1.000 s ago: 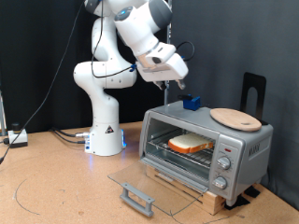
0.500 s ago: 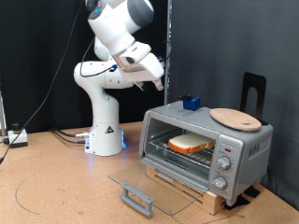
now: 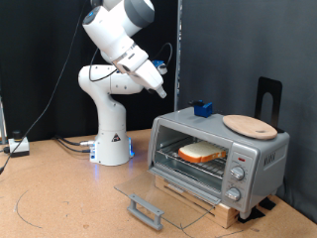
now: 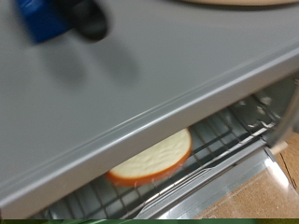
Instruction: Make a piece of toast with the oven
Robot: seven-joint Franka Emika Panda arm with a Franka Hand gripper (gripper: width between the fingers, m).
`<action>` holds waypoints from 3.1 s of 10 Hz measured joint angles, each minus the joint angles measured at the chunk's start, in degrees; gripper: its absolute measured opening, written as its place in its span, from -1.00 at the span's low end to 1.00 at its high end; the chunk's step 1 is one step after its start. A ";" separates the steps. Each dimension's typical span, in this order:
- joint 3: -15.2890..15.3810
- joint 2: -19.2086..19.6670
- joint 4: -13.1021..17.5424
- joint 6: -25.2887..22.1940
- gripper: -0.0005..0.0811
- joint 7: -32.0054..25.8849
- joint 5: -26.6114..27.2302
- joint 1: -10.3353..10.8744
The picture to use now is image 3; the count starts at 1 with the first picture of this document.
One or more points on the white bread slice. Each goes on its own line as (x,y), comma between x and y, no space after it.
(201,151)

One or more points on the silver toaster oven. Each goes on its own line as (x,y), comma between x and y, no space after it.
(264,158)

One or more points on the vertical metal pole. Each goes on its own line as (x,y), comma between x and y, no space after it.
(178,20)

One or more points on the round wooden cutting board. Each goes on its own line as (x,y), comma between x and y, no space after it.
(251,127)

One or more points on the wrist camera blue mount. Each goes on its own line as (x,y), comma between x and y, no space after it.
(159,66)

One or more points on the wooden slatted block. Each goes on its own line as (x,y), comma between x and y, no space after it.
(228,216)

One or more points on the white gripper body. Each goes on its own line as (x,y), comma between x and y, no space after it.
(147,76)

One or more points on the grey metal frame post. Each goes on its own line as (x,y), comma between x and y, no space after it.
(2,122)

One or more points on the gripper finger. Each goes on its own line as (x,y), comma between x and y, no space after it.
(161,93)

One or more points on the silver oven knob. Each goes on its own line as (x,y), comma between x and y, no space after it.
(233,194)
(237,172)

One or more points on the white emergency stop button box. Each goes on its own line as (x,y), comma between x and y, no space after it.
(19,147)

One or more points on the black foam pad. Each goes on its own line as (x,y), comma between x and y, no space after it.
(267,203)
(251,214)

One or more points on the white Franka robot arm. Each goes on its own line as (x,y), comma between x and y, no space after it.
(109,139)

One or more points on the black metal bookend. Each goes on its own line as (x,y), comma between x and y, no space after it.
(269,86)

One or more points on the small blue block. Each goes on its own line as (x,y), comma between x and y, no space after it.
(203,110)

